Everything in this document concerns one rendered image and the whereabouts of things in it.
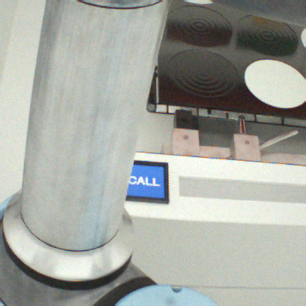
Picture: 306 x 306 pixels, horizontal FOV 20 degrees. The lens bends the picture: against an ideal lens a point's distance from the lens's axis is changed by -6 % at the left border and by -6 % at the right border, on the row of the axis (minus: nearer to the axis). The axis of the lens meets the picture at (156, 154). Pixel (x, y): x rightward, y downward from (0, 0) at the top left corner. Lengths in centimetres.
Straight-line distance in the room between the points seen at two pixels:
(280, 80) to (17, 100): 38
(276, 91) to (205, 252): 31
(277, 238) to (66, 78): 51
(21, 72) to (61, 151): 71
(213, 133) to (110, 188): 63
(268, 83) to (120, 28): 72
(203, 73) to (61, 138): 65
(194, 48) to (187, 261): 36
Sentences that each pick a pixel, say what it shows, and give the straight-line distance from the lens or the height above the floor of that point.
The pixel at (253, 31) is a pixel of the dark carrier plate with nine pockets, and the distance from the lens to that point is 136.
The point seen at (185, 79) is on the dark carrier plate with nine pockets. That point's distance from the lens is 125.
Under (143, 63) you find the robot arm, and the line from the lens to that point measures 60.
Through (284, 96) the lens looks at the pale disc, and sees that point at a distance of 126.
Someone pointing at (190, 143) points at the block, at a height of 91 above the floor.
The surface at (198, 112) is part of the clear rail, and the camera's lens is 120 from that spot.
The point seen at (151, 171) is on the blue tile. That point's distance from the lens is 104.
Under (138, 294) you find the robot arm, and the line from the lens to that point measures 72.
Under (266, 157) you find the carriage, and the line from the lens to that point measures 120.
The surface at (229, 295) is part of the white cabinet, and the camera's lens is 115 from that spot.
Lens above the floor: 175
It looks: 48 degrees down
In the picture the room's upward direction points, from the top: 12 degrees clockwise
